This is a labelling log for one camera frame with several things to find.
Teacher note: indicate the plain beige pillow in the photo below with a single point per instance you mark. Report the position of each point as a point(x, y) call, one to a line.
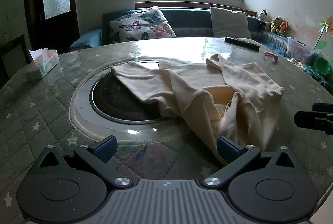
point(229, 23)

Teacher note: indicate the cream long-sleeved garment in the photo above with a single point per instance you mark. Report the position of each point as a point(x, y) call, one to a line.
point(195, 78)

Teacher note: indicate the black and white plush toy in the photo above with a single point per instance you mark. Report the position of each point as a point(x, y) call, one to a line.
point(264, 18)

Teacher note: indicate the small pink item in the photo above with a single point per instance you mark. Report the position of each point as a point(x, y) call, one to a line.
point(270, 55)

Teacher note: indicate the round dark table hotplate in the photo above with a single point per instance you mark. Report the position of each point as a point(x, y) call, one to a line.
point(117, 104)

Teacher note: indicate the black remote control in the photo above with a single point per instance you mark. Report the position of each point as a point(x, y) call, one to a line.
point(242, 43)

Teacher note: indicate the white tissue box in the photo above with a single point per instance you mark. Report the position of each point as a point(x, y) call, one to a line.
point(48, 62)

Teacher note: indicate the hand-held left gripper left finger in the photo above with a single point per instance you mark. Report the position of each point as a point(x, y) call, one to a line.
point(105, 149)

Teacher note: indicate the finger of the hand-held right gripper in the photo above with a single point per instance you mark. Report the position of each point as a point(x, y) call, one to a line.
point(322, 107)
point(312, 120)

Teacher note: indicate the teal cloth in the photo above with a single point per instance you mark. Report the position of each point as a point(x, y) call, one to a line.
point(314, 75)

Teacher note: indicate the butterfly print pillow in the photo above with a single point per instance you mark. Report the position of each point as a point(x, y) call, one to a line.
point(143, 26)

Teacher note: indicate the green plastic cup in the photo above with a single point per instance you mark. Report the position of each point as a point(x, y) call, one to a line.
point(322, 66)

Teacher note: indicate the colourful pinwheel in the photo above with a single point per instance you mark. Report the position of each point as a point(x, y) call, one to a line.
point(326, 26)

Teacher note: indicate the yellow green plush toy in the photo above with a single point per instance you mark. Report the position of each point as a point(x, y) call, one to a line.
point(276, 25)

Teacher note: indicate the clear plastic container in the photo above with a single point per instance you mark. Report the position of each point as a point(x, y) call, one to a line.
point(299, 51)

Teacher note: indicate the blue sofa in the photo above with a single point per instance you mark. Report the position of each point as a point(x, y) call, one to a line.
point(190, 21)

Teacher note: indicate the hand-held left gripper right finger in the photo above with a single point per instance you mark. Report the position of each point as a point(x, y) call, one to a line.
point(229, 150)

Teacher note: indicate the dark wooden chair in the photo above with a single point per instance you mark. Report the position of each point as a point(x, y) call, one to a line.
point(13, 44)

